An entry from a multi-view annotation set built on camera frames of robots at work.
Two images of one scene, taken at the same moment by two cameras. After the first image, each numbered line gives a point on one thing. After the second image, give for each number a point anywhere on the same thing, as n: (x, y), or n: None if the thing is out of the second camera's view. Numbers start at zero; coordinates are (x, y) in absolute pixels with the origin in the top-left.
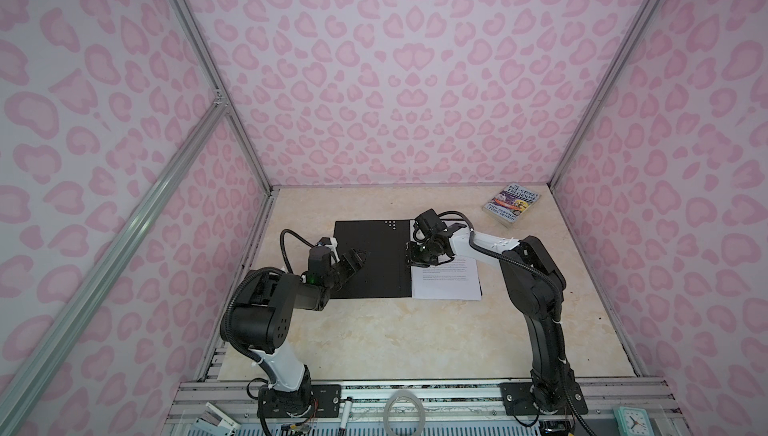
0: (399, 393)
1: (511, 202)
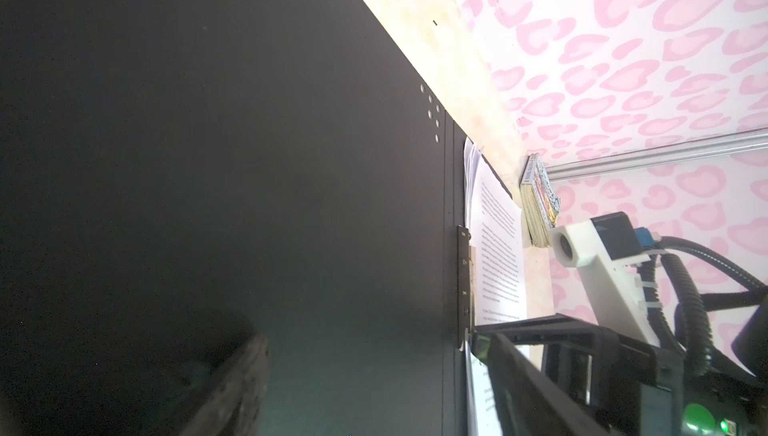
0: None
1: (540, 204)
